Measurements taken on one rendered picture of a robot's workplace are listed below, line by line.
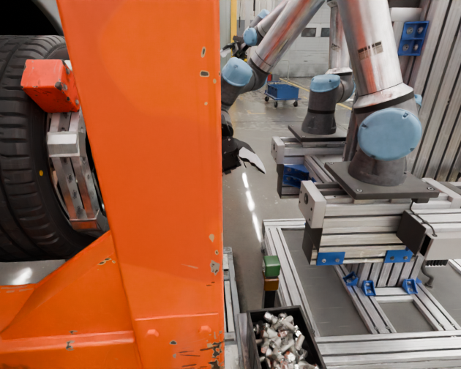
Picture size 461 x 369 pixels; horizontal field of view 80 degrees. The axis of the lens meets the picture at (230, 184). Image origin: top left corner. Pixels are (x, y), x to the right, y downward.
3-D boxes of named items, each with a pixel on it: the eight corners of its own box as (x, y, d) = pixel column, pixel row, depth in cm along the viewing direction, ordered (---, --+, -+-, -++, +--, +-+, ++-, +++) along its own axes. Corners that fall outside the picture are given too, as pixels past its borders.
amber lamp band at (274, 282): (260, 280, 76) (261, 269, 74) (274, 279, 76) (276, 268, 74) (263, 291, 72) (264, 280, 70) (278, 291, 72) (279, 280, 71)
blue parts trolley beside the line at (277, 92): (263, 100, 696) (265, 58, 653) (286, 100, 702) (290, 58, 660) (273, 107, 606) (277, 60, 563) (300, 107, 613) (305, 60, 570)
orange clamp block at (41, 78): (50, 87, 64) (24, 58, 55) (84, 87, 64) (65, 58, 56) (45, 113, 61) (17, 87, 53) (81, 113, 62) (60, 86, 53)
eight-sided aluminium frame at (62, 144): (132, 189, 124) (109, 57, 100) (147, 188, 125) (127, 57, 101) (85, 277, 76) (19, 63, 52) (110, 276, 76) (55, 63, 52)
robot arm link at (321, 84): (301, 107, 119) (306, 75, 113) (317, 104, 128) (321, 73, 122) (328, 112, 112) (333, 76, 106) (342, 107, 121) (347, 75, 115)
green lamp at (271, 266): (261, 266, 74) (262, 255, 72) (276, 266, 74) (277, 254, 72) (264, 277, 70) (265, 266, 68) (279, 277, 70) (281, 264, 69)
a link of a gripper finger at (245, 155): (275, 174, 68) (247, 159, 72) (271, 160, 63) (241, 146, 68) (268, 184, 67) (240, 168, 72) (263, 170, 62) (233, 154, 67)
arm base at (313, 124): (328, 126, 131) (331, 105, 127) (341, 135, 117) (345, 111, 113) (297, 126, 130) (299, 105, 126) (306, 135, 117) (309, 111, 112)
